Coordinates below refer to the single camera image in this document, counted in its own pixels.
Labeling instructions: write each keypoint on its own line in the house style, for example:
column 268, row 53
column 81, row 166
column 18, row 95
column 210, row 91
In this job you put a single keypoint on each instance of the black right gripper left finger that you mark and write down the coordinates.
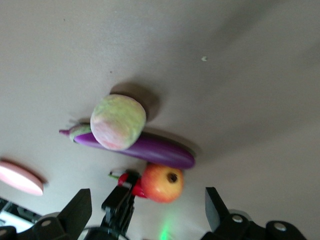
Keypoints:
column 75, row 212

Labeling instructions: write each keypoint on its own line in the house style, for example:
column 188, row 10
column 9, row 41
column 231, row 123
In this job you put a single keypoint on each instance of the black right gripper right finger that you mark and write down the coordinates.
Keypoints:
column 216, row 212

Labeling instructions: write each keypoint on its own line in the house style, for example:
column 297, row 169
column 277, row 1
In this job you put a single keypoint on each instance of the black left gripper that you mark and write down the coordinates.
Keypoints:
column 118, row 207

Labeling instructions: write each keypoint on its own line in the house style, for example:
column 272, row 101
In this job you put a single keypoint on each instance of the red chili pepper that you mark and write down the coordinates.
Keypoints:
column 123, row 179

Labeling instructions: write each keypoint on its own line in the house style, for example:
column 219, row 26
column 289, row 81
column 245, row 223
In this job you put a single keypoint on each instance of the red-yellow apple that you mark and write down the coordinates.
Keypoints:
column 160, row 185

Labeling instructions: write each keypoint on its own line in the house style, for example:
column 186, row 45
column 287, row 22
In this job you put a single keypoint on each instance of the purple eggplant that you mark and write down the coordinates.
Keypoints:
column 160, row 152

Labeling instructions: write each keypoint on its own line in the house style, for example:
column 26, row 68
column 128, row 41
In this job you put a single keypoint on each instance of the green pink peach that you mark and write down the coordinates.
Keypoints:
column 117, row 122

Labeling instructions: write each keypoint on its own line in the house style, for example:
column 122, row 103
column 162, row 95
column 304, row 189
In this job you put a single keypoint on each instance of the pink round plate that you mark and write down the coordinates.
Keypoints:
column 17, row 177

